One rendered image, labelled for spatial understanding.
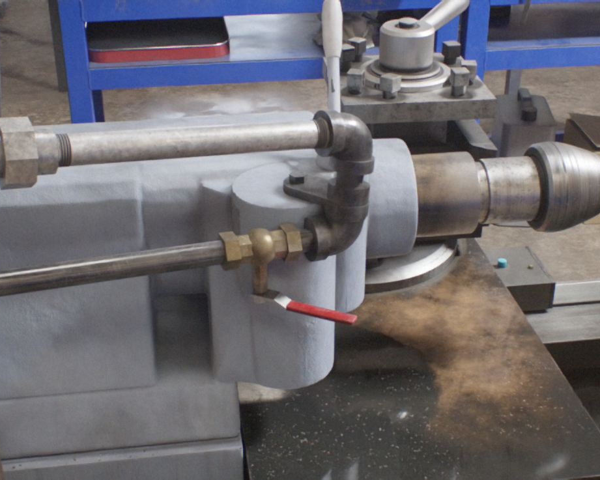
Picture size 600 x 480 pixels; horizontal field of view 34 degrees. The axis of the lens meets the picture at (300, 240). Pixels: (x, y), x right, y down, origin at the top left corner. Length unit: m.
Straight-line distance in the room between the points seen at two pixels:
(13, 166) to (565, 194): 0.52
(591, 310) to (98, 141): 0.80
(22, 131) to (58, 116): 3.65
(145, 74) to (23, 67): 2.31
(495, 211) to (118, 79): 1.86
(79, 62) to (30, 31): 2.87
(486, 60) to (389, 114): 1.80
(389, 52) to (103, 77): 1.67
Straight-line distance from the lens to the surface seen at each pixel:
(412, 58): 1.09
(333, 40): 0.85
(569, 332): 1.23
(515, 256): 1.30
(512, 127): 3.16
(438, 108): 1.06
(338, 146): 0.72
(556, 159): 0.95
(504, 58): 2.85
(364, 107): 1.04
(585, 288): 1.31
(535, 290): 1.25
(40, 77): 4.78
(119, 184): 0.82
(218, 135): 0.68
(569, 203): 0.95
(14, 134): 0.63
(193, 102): 4.34
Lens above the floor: 1.50
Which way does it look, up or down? 28 degrees down
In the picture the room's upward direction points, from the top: straight up
